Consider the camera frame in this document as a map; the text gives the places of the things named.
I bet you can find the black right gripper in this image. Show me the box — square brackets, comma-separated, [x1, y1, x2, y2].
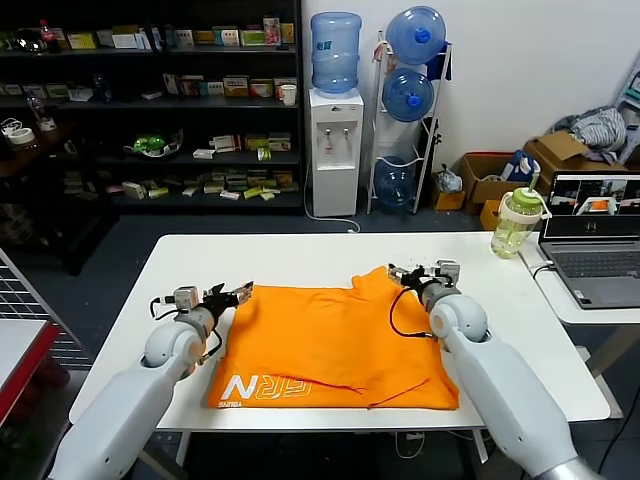
[387, 263, 437, 294]

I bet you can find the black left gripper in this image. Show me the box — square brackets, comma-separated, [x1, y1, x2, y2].
[201, 281, 256, 319]

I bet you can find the orange t-shirt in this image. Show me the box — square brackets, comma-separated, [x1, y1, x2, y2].
[201, 265, 460, 411]

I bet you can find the grey clothes pile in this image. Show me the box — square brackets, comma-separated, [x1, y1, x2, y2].
[552, 105, 629, 162]

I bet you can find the small yellow box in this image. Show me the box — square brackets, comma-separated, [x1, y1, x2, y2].
[478, 198, 504, 231]
[432, 188, 466, 212]

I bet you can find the white work table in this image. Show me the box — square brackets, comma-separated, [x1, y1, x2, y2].
[68, 231, 612, 480]

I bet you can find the white plastic bag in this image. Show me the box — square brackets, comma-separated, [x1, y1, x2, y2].
[435, 168, 464, 194]

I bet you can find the large open cardboard box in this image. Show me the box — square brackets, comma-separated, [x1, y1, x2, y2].
[458, 151, 532, 216]

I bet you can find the white water dispenser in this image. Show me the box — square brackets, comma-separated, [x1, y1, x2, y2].
[307, 88, 365, 218]

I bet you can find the green lid drinking bottle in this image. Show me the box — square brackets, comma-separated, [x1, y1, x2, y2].
[489, 165, 554, 260]

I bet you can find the black pole object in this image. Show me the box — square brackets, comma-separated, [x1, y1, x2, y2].
[428, 118, 444, 167]

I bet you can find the small white side table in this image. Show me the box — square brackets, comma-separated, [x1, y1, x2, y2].
[517, 243, 640, 378]

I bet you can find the blue white bag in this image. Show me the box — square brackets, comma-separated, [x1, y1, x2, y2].
[502, 150, 541, 184]

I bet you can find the glass bowl with green items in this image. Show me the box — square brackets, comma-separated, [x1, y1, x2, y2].
[123, 127, 185, 161]

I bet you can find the grey laptop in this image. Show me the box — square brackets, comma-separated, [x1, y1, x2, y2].
[537, 170, 640, 310]

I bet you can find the cardboard box with flaps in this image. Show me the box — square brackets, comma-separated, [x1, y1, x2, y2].
[522, 129, 632, 196]

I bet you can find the yellow white medicine box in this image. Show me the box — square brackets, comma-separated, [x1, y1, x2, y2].
[223, 76, 251, 99]

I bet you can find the black shelf unit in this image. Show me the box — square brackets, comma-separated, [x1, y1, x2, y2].
[0, 0, 306, 217]

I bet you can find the red framed white cart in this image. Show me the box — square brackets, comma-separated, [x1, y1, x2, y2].
[0, 317, 86, 480]

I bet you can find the blue labelled water jug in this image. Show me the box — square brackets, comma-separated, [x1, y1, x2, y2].
[309, 11, 363, 99]

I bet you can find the dark wooden table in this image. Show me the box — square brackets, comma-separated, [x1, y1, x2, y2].
[0, 120, 121, 277]

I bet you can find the clear plastic bottle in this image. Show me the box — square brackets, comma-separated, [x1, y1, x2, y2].
[28, 94, 56, 132]

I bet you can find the white tape roll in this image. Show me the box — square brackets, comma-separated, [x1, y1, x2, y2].
[1, 118, 37, 148]

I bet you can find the white step stool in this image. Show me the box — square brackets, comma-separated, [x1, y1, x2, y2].
[613, 63, 640, 165]

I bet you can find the cola bottle red cap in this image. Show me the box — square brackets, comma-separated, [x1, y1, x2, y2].
[39, 19, 62, 54]

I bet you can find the dark glass bowl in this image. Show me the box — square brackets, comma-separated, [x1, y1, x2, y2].
[17, 29, 49, 54]

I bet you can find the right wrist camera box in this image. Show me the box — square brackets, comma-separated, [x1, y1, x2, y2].
[433, 258, 462, 289]

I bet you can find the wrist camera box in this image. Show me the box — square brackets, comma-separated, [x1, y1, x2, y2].
[433, 258, 462, 289]
[172, 285, 199, 314]

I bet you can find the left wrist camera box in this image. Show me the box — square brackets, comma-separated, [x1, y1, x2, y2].
[172, 285, 199, 314]

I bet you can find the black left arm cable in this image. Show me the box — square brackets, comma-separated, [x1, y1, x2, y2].
[148, 296, 225, 359]

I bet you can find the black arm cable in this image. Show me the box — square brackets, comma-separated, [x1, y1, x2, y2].
[388, 287, 437, 339]
[148, 296, 225, 359]

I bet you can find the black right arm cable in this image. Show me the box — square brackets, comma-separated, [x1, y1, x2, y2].
[388, 287, 437, 339]

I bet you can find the white dispenser power cable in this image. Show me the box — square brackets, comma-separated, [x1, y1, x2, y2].
[303, 163, 362, 234]

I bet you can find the white wire jug rack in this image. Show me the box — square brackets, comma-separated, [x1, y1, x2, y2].
[366, 30, 453, 216]

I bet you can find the white wire grid panel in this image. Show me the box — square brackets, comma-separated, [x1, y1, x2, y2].
[0, 243, 94, 370]

